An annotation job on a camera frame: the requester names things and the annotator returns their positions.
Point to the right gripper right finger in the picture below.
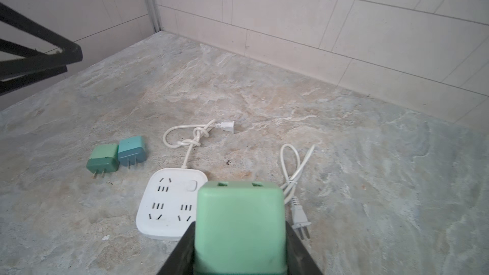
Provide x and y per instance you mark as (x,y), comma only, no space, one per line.
(299,261)

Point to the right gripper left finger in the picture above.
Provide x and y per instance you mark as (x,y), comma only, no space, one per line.
(181,259)

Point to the white square socket cube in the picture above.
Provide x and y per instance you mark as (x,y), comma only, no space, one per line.
(169,203)

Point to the green charger plug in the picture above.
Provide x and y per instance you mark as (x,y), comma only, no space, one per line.
(240,229)
(103,159)

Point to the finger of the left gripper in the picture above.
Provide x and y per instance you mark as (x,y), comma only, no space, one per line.
(18,82)
(30,61)

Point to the teal charger plug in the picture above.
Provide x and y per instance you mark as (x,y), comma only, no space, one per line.
(132,151)

